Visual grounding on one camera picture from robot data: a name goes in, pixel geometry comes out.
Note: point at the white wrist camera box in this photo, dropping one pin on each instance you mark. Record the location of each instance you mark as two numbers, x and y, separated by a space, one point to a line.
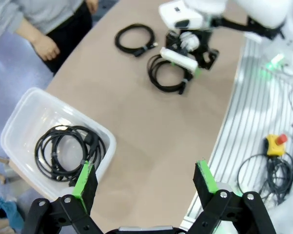
180 14

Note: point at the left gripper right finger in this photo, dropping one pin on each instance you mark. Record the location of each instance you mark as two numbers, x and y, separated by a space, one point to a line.
202 185

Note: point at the person's right hand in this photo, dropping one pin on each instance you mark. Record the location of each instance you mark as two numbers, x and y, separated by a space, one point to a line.
47 48

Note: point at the person's right forearm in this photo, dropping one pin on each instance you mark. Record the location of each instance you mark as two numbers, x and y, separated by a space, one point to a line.
26 31

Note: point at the person's left hand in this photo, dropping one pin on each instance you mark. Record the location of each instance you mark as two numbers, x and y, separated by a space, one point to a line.
92 5

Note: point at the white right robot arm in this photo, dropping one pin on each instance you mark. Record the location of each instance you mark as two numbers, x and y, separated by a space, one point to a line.
265 12

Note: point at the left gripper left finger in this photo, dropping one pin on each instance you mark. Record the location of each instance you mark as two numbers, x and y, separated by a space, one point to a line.
87 190

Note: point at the grey ribbed aluminium platform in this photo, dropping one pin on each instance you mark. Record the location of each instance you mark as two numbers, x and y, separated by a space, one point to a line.
253 109

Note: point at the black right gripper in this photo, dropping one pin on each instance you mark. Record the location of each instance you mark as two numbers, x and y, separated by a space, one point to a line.
204 41

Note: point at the person in grey hoodie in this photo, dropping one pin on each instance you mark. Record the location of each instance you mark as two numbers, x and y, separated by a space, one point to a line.
51 14

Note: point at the clear plastic storage container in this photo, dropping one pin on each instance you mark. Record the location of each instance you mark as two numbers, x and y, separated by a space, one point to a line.
26 114

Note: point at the yellow emergency stop box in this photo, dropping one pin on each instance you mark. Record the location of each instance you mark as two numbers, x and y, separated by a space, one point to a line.
273 146

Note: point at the blue cloth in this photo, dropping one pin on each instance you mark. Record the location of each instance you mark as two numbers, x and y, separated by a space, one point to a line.
12 214

